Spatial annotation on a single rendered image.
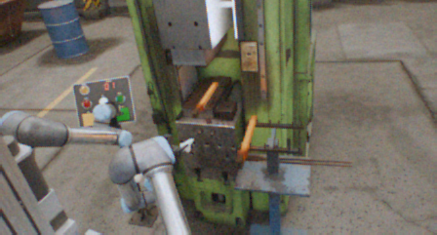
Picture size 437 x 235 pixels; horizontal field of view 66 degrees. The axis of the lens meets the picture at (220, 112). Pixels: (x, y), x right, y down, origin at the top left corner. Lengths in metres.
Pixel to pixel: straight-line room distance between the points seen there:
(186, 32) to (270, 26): 0.45
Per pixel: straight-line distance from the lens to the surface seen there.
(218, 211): 2.54
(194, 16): 1.81
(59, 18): 6.40
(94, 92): 2.18
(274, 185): 1.87
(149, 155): 1.28
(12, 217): 0.95
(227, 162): 2.16
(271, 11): 1.85
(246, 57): 1.94
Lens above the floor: 2.03
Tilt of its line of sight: 32 degrees down
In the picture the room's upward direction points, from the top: 7 degrees counter-clockwise
